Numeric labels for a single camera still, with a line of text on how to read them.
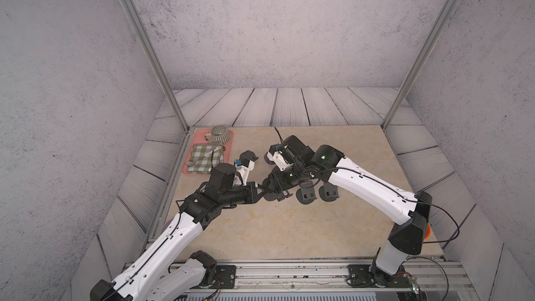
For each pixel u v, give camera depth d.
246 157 1.10
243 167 0.66
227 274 0.73
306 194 0.89
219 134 1.08
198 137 1.18
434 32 0.83
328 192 0.89
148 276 0.40
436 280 0.73
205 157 1.08
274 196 0.67
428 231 0.79
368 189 0.46
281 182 0.62
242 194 0.61
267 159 0.68
